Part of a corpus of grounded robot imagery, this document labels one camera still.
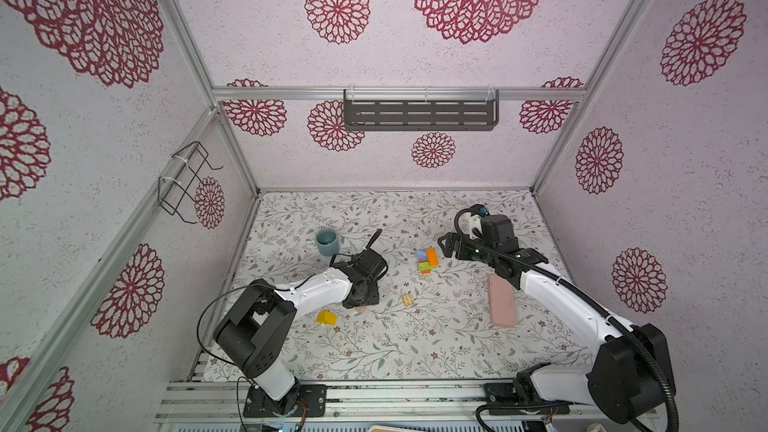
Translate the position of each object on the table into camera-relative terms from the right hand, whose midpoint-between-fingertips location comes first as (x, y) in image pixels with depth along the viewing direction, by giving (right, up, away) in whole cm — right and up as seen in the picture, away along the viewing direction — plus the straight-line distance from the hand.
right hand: (452, 236), depth 84 cm
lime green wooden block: (-6, -10, +12) cm, 17 cm away
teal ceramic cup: (-38, -3, +16) cm, 41 cm away
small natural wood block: (-12, -19, +6) cm, 23 cm away
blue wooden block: (-7, -7, +14) cm, 17 cm away
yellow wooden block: (-36, -24, +3) cm, 43 cm away
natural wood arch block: (-26, -22, +5) cm, 34 cm away
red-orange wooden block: (-5, -12, +13) cm, 19 cm away
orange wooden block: (-4, -7, +12) cm, 14 cm away
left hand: (-24, -20, +6) cm, 32 cm away
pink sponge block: (+16, -20, +4) cm, 25 cm away
